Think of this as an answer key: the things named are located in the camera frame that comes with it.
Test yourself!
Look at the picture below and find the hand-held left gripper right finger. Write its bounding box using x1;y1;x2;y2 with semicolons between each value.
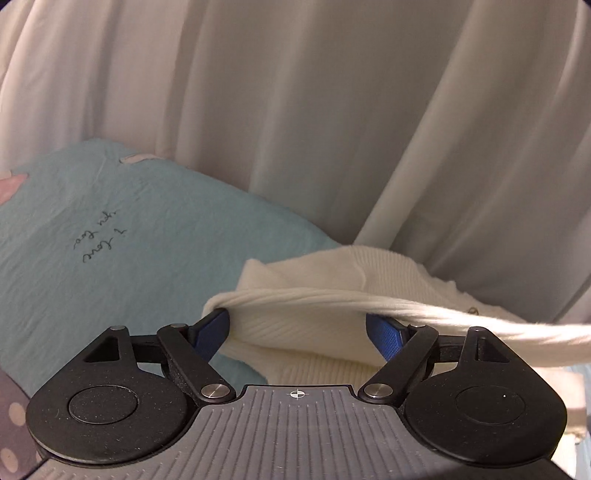
359;313;508;405

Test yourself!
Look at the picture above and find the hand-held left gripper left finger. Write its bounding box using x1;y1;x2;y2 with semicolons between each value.
84;308;237;405

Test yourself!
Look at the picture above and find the white ribbed knit sweater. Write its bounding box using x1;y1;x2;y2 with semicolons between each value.
202;244;591;480

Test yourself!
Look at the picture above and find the light blue bed sheet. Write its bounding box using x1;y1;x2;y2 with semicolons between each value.
0;137;345;398

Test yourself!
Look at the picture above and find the purple dotted cloth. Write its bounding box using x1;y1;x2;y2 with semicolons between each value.
0;369;44;480

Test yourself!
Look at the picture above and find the white curtain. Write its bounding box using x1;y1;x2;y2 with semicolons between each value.
0;0;591;324

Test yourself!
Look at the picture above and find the pink cloth patch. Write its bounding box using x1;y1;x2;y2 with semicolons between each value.
0;171;29;205

